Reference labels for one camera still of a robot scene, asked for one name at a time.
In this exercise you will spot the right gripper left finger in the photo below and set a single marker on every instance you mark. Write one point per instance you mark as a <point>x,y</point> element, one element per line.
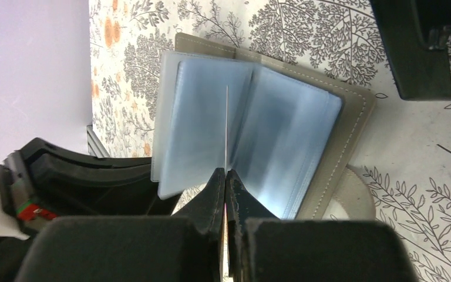
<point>185,246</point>

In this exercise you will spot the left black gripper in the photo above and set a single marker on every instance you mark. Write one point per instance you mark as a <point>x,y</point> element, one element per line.
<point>43,181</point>

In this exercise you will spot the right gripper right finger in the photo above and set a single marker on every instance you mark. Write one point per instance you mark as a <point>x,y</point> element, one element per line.
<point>262,247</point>

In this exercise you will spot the grey leather card holder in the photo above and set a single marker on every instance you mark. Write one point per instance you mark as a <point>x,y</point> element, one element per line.
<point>291,131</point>

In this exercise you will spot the black card tray box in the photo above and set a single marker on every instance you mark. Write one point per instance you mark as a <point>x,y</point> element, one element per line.
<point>417,39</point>

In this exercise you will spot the floral patterned table mat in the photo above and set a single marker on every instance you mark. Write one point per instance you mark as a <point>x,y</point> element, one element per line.
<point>404,154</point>

